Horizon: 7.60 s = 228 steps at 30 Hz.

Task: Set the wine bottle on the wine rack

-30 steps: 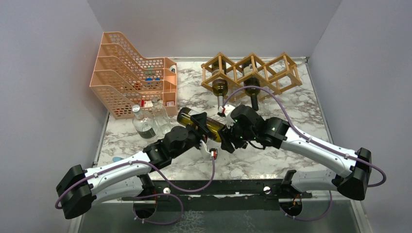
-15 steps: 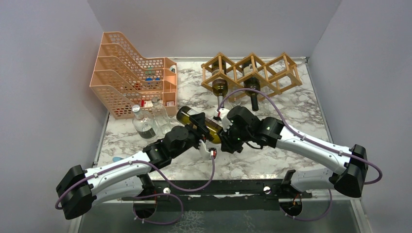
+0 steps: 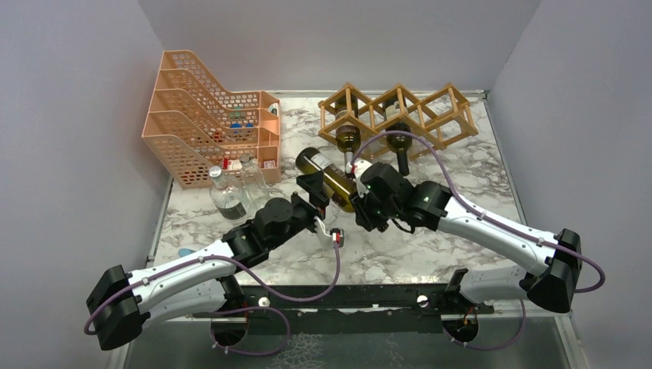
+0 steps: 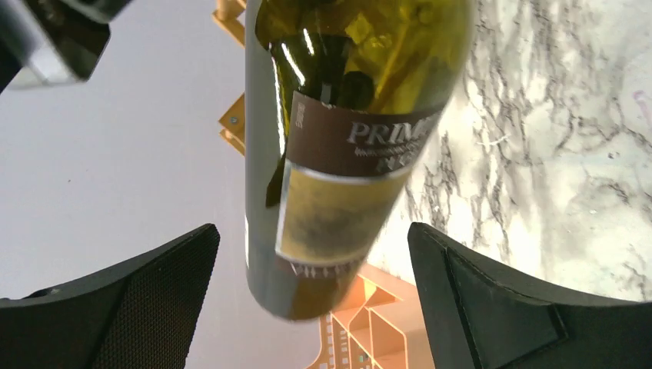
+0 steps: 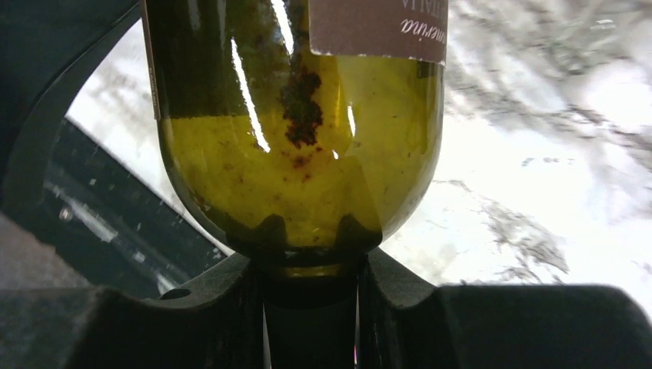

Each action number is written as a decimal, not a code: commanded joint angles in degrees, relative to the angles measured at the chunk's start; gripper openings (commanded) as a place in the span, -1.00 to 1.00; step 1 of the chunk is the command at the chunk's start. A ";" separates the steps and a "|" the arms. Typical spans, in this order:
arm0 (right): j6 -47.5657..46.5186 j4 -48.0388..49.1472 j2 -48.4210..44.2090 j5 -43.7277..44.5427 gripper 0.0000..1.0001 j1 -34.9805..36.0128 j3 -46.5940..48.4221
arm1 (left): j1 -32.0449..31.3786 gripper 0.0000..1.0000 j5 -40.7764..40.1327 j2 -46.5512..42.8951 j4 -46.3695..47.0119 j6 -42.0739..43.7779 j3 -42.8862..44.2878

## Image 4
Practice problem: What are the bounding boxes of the green wine bottle front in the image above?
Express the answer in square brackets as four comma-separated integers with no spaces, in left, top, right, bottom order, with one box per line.
[245,0,476,321]

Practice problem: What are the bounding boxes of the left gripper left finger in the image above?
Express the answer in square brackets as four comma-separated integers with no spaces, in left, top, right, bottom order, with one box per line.
[1,224,220,368]

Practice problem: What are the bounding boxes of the orange plastic file organizer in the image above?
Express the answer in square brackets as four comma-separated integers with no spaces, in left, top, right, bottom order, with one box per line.
[309,264,435,369]

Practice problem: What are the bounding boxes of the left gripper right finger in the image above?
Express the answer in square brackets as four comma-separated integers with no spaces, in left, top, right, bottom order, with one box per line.
[407,223,651,369]

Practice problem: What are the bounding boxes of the wooden wine rack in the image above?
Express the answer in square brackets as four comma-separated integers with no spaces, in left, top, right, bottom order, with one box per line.
[211,0,247,156]

